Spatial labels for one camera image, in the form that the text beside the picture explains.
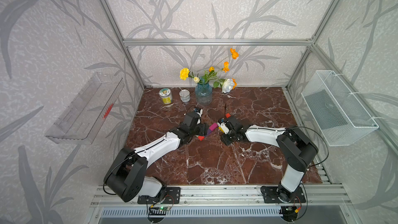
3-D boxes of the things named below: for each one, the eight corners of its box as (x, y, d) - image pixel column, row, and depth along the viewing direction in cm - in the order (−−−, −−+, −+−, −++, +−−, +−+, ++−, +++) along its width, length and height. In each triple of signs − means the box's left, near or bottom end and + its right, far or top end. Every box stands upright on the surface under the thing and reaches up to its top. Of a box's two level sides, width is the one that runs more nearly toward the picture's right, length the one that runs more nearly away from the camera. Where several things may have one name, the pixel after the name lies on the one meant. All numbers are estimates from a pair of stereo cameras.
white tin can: (179, 102, 113) (178, 97, 109) (180, 94, 118) (179, 88, 114) (189, 102, 113) (188, 97, 109) (190, 94, 118) (189, 88, 114)
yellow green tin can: (160, 104, 113) (157, 96, 106) (163, 96, 118) (160, 88, 111) (171, 104, 113) (169, 96, 106) (173, 96, 118) (171, 88, 111)
